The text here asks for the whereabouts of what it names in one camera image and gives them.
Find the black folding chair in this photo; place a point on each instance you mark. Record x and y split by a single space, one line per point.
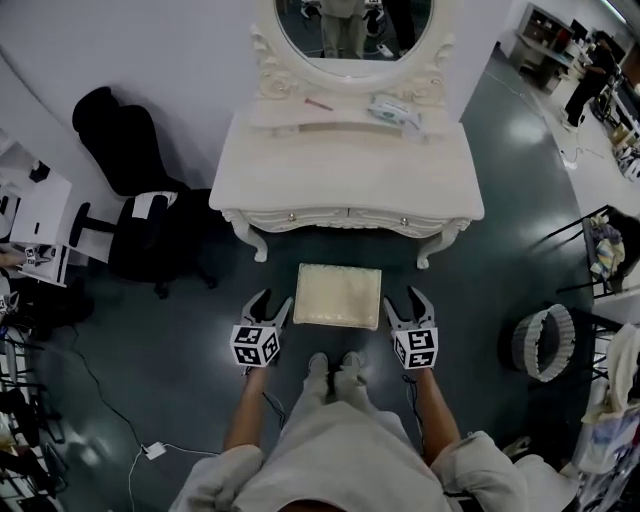
570 227

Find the white oval vanity mirror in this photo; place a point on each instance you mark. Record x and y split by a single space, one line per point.
272 80

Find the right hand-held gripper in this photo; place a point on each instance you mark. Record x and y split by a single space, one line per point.
417 348

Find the grey woven laundry basket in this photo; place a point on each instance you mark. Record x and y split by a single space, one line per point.
547 345

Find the white side desk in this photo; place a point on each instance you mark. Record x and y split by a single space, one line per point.
40 215

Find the person's beige trousers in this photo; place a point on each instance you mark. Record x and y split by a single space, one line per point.
340 400

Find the another person's forearm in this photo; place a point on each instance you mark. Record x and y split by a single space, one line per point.
10 260

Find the black office chair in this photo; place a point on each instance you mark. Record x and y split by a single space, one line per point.
125 145

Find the grey desk with hutch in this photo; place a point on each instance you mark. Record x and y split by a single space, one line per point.
545 45

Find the person's left shoe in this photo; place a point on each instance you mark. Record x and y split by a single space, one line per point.
318 362

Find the person's right forearm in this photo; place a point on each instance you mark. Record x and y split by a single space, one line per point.
437 415

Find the pink comb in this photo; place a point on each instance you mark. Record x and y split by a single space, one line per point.
319 104

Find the cream upholstered stool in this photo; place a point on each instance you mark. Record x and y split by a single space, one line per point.
337 295

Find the person's left forearm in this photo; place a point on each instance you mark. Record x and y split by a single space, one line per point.
245 410

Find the person's beige shirt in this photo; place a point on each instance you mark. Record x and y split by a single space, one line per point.
345 465

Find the pale green tissue pack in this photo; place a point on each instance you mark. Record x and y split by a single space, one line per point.
392 111

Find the white power adapter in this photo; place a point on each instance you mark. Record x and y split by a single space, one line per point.
155 450

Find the pile of pale clothes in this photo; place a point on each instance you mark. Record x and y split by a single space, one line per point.
607 250

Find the white vanity dressing table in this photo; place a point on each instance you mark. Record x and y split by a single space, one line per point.
345 170

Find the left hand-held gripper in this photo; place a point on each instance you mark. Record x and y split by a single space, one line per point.
255 346

